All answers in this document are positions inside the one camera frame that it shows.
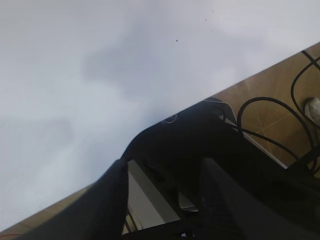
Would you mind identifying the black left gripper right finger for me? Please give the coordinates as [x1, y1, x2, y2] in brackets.
[200, 158, 320, 240]

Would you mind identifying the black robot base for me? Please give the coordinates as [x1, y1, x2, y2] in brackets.
[123, 101, 320, 240]

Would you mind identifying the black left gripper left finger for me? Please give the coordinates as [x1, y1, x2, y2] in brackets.
[19, 159, 128, 240]

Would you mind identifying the black cable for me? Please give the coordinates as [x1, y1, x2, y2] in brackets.
[236, 49, 320, 176]

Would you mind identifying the grey white sneaker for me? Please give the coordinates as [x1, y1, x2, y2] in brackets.
[304, 97, 320, 127]

